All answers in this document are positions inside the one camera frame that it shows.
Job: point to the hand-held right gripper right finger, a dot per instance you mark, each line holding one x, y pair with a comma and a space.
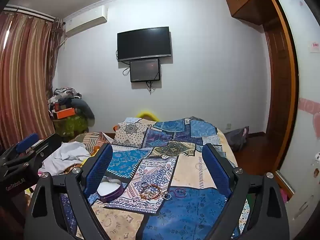
215, 170

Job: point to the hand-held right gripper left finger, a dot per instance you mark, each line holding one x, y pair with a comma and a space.
98, 170

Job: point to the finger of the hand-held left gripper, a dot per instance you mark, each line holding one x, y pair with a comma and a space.
26, 141
48, 142

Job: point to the purple heart-shaped jewelry box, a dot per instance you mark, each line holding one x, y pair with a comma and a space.
108, 191

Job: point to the yellow printed cloth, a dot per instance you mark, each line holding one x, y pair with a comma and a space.
86, 160

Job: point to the white cloth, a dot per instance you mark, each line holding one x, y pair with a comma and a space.
67, 155

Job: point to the green patterned cloth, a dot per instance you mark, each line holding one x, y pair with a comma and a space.
70, 126

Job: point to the blue patchwork blanket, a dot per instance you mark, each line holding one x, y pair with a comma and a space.
185, 175

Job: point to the orange striped bedsheet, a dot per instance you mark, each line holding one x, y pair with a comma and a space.
92, 140

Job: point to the orange box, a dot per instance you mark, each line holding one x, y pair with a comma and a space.
65, 113

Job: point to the grey backpack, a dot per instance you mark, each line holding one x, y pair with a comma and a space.
237, 138

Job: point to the pile of clothes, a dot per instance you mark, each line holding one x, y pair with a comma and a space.
62, 97

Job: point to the striped brown curtain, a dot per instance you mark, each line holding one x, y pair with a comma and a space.
22, 80

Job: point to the yellow round object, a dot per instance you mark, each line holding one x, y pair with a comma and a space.
145, 113

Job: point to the brown wooden door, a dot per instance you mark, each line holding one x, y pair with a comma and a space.
275, 85

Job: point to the pink rabbit decal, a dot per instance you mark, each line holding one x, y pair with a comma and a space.
308, 115

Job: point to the white air conditioner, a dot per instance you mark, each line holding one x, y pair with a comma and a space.
86, 20

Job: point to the curtain rod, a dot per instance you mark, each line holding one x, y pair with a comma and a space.
30, 12

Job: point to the white sliding wardrobe door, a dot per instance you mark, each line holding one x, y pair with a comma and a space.
307, 80

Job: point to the pink paper sticker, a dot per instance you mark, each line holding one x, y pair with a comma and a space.
315, 47

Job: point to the brown wooden overhead cabinet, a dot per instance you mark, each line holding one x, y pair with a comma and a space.
247, 2

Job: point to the small black wall monitor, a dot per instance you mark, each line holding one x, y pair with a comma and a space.
145, 70

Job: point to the large black wall television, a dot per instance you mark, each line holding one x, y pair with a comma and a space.
144, 43

